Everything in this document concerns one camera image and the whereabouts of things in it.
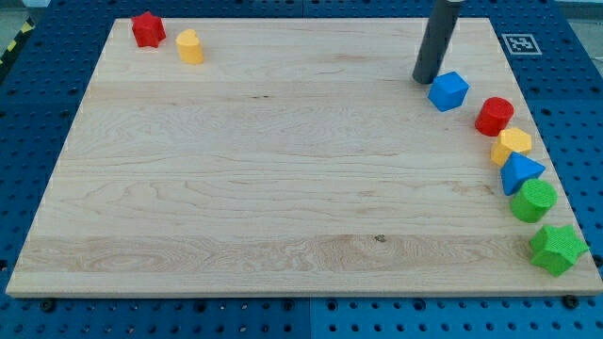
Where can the yellow heart block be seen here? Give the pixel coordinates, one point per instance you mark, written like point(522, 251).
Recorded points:
point(189, 47)

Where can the white fiducial marker tag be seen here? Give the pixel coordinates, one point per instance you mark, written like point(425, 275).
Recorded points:
point(521, 44)

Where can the green cylinder block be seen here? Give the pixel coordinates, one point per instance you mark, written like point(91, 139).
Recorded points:
point(533, 200)

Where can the red star block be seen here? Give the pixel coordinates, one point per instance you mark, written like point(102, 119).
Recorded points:
point(148, 29)

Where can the black bolt front right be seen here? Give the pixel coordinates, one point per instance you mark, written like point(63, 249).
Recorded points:
point(570, 302)

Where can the blue cube block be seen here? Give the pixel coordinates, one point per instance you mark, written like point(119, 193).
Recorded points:
point(448, 91)

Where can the green star block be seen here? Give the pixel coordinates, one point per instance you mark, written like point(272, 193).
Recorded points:
point(556, 249)

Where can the red cylinder block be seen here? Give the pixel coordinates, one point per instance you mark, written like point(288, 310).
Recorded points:
point(494, 116)

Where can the black bolt front left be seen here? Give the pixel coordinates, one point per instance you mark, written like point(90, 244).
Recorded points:
point(47, 305)

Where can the yellow hexagon block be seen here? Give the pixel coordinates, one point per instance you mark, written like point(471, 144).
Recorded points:
point(512, 140)

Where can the blue triangle block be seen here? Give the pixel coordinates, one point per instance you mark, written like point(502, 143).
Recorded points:
point(517, 169)

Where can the black bolt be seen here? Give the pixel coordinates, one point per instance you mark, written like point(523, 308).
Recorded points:
point(570, 302)
point(47, 305)

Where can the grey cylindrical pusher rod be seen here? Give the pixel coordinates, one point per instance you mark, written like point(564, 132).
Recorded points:
point(437, 35)

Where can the wooden board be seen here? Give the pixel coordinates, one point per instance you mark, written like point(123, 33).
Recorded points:
point(300, 159)

